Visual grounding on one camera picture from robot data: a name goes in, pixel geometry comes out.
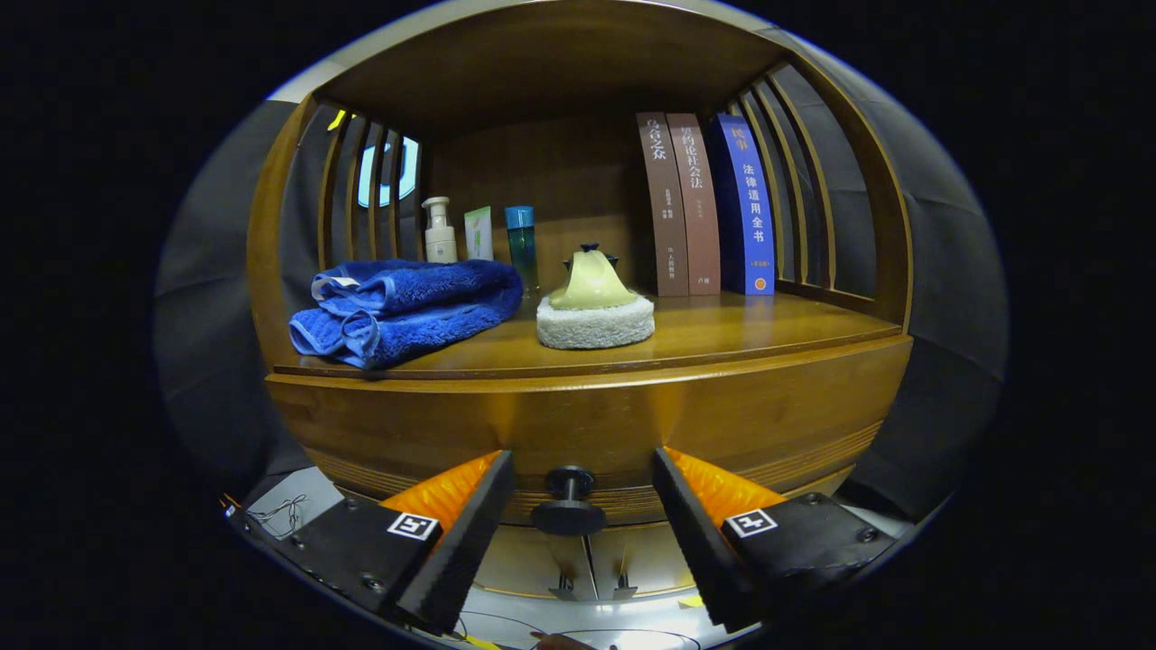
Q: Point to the wooden drawer with black knob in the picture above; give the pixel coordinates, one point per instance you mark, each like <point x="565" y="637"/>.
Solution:
<point x="587" y="424"/>

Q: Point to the white pump bottle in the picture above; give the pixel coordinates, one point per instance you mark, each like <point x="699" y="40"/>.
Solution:
<point x="441" y="242"/>

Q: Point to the wooden countertop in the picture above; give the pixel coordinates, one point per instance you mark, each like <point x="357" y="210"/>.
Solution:
<point x="741" y="325"/>

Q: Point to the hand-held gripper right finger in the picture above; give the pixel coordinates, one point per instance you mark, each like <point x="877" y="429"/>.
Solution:
<point x="695" y="542"/>

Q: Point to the wooden cabinet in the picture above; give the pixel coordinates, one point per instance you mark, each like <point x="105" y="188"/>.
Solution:
<point x="542" y="171"/>

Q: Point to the blue book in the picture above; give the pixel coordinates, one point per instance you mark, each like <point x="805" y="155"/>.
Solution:
<point x="754" y="217"/>

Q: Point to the teal bottle with blue cap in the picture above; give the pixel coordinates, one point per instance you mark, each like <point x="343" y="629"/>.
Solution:
<point x="522" y="248"/>

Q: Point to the light brown book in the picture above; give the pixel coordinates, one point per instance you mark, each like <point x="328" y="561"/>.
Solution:
<point x="700" y="217"/>

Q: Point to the wooden cabinet door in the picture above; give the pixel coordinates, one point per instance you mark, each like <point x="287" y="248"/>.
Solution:
<point x="542" y="560"/>
<point x="646" y="564"/>

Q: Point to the white and green tube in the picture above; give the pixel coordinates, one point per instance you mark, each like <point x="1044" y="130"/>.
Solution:
<point x="479" y="236"/>

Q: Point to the blue lidded teacup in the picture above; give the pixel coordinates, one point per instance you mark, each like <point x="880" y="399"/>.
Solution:
<point x="590" y="246"/>

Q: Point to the dark brown book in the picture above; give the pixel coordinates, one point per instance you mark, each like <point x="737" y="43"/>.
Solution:
<point x="666" y="217"/>

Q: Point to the blue folded towel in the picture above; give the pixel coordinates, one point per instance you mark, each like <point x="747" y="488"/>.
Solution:
<point x="406" y="307"/>

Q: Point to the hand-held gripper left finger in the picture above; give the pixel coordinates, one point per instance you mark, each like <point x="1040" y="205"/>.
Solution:
<point x="470" y="542"/>

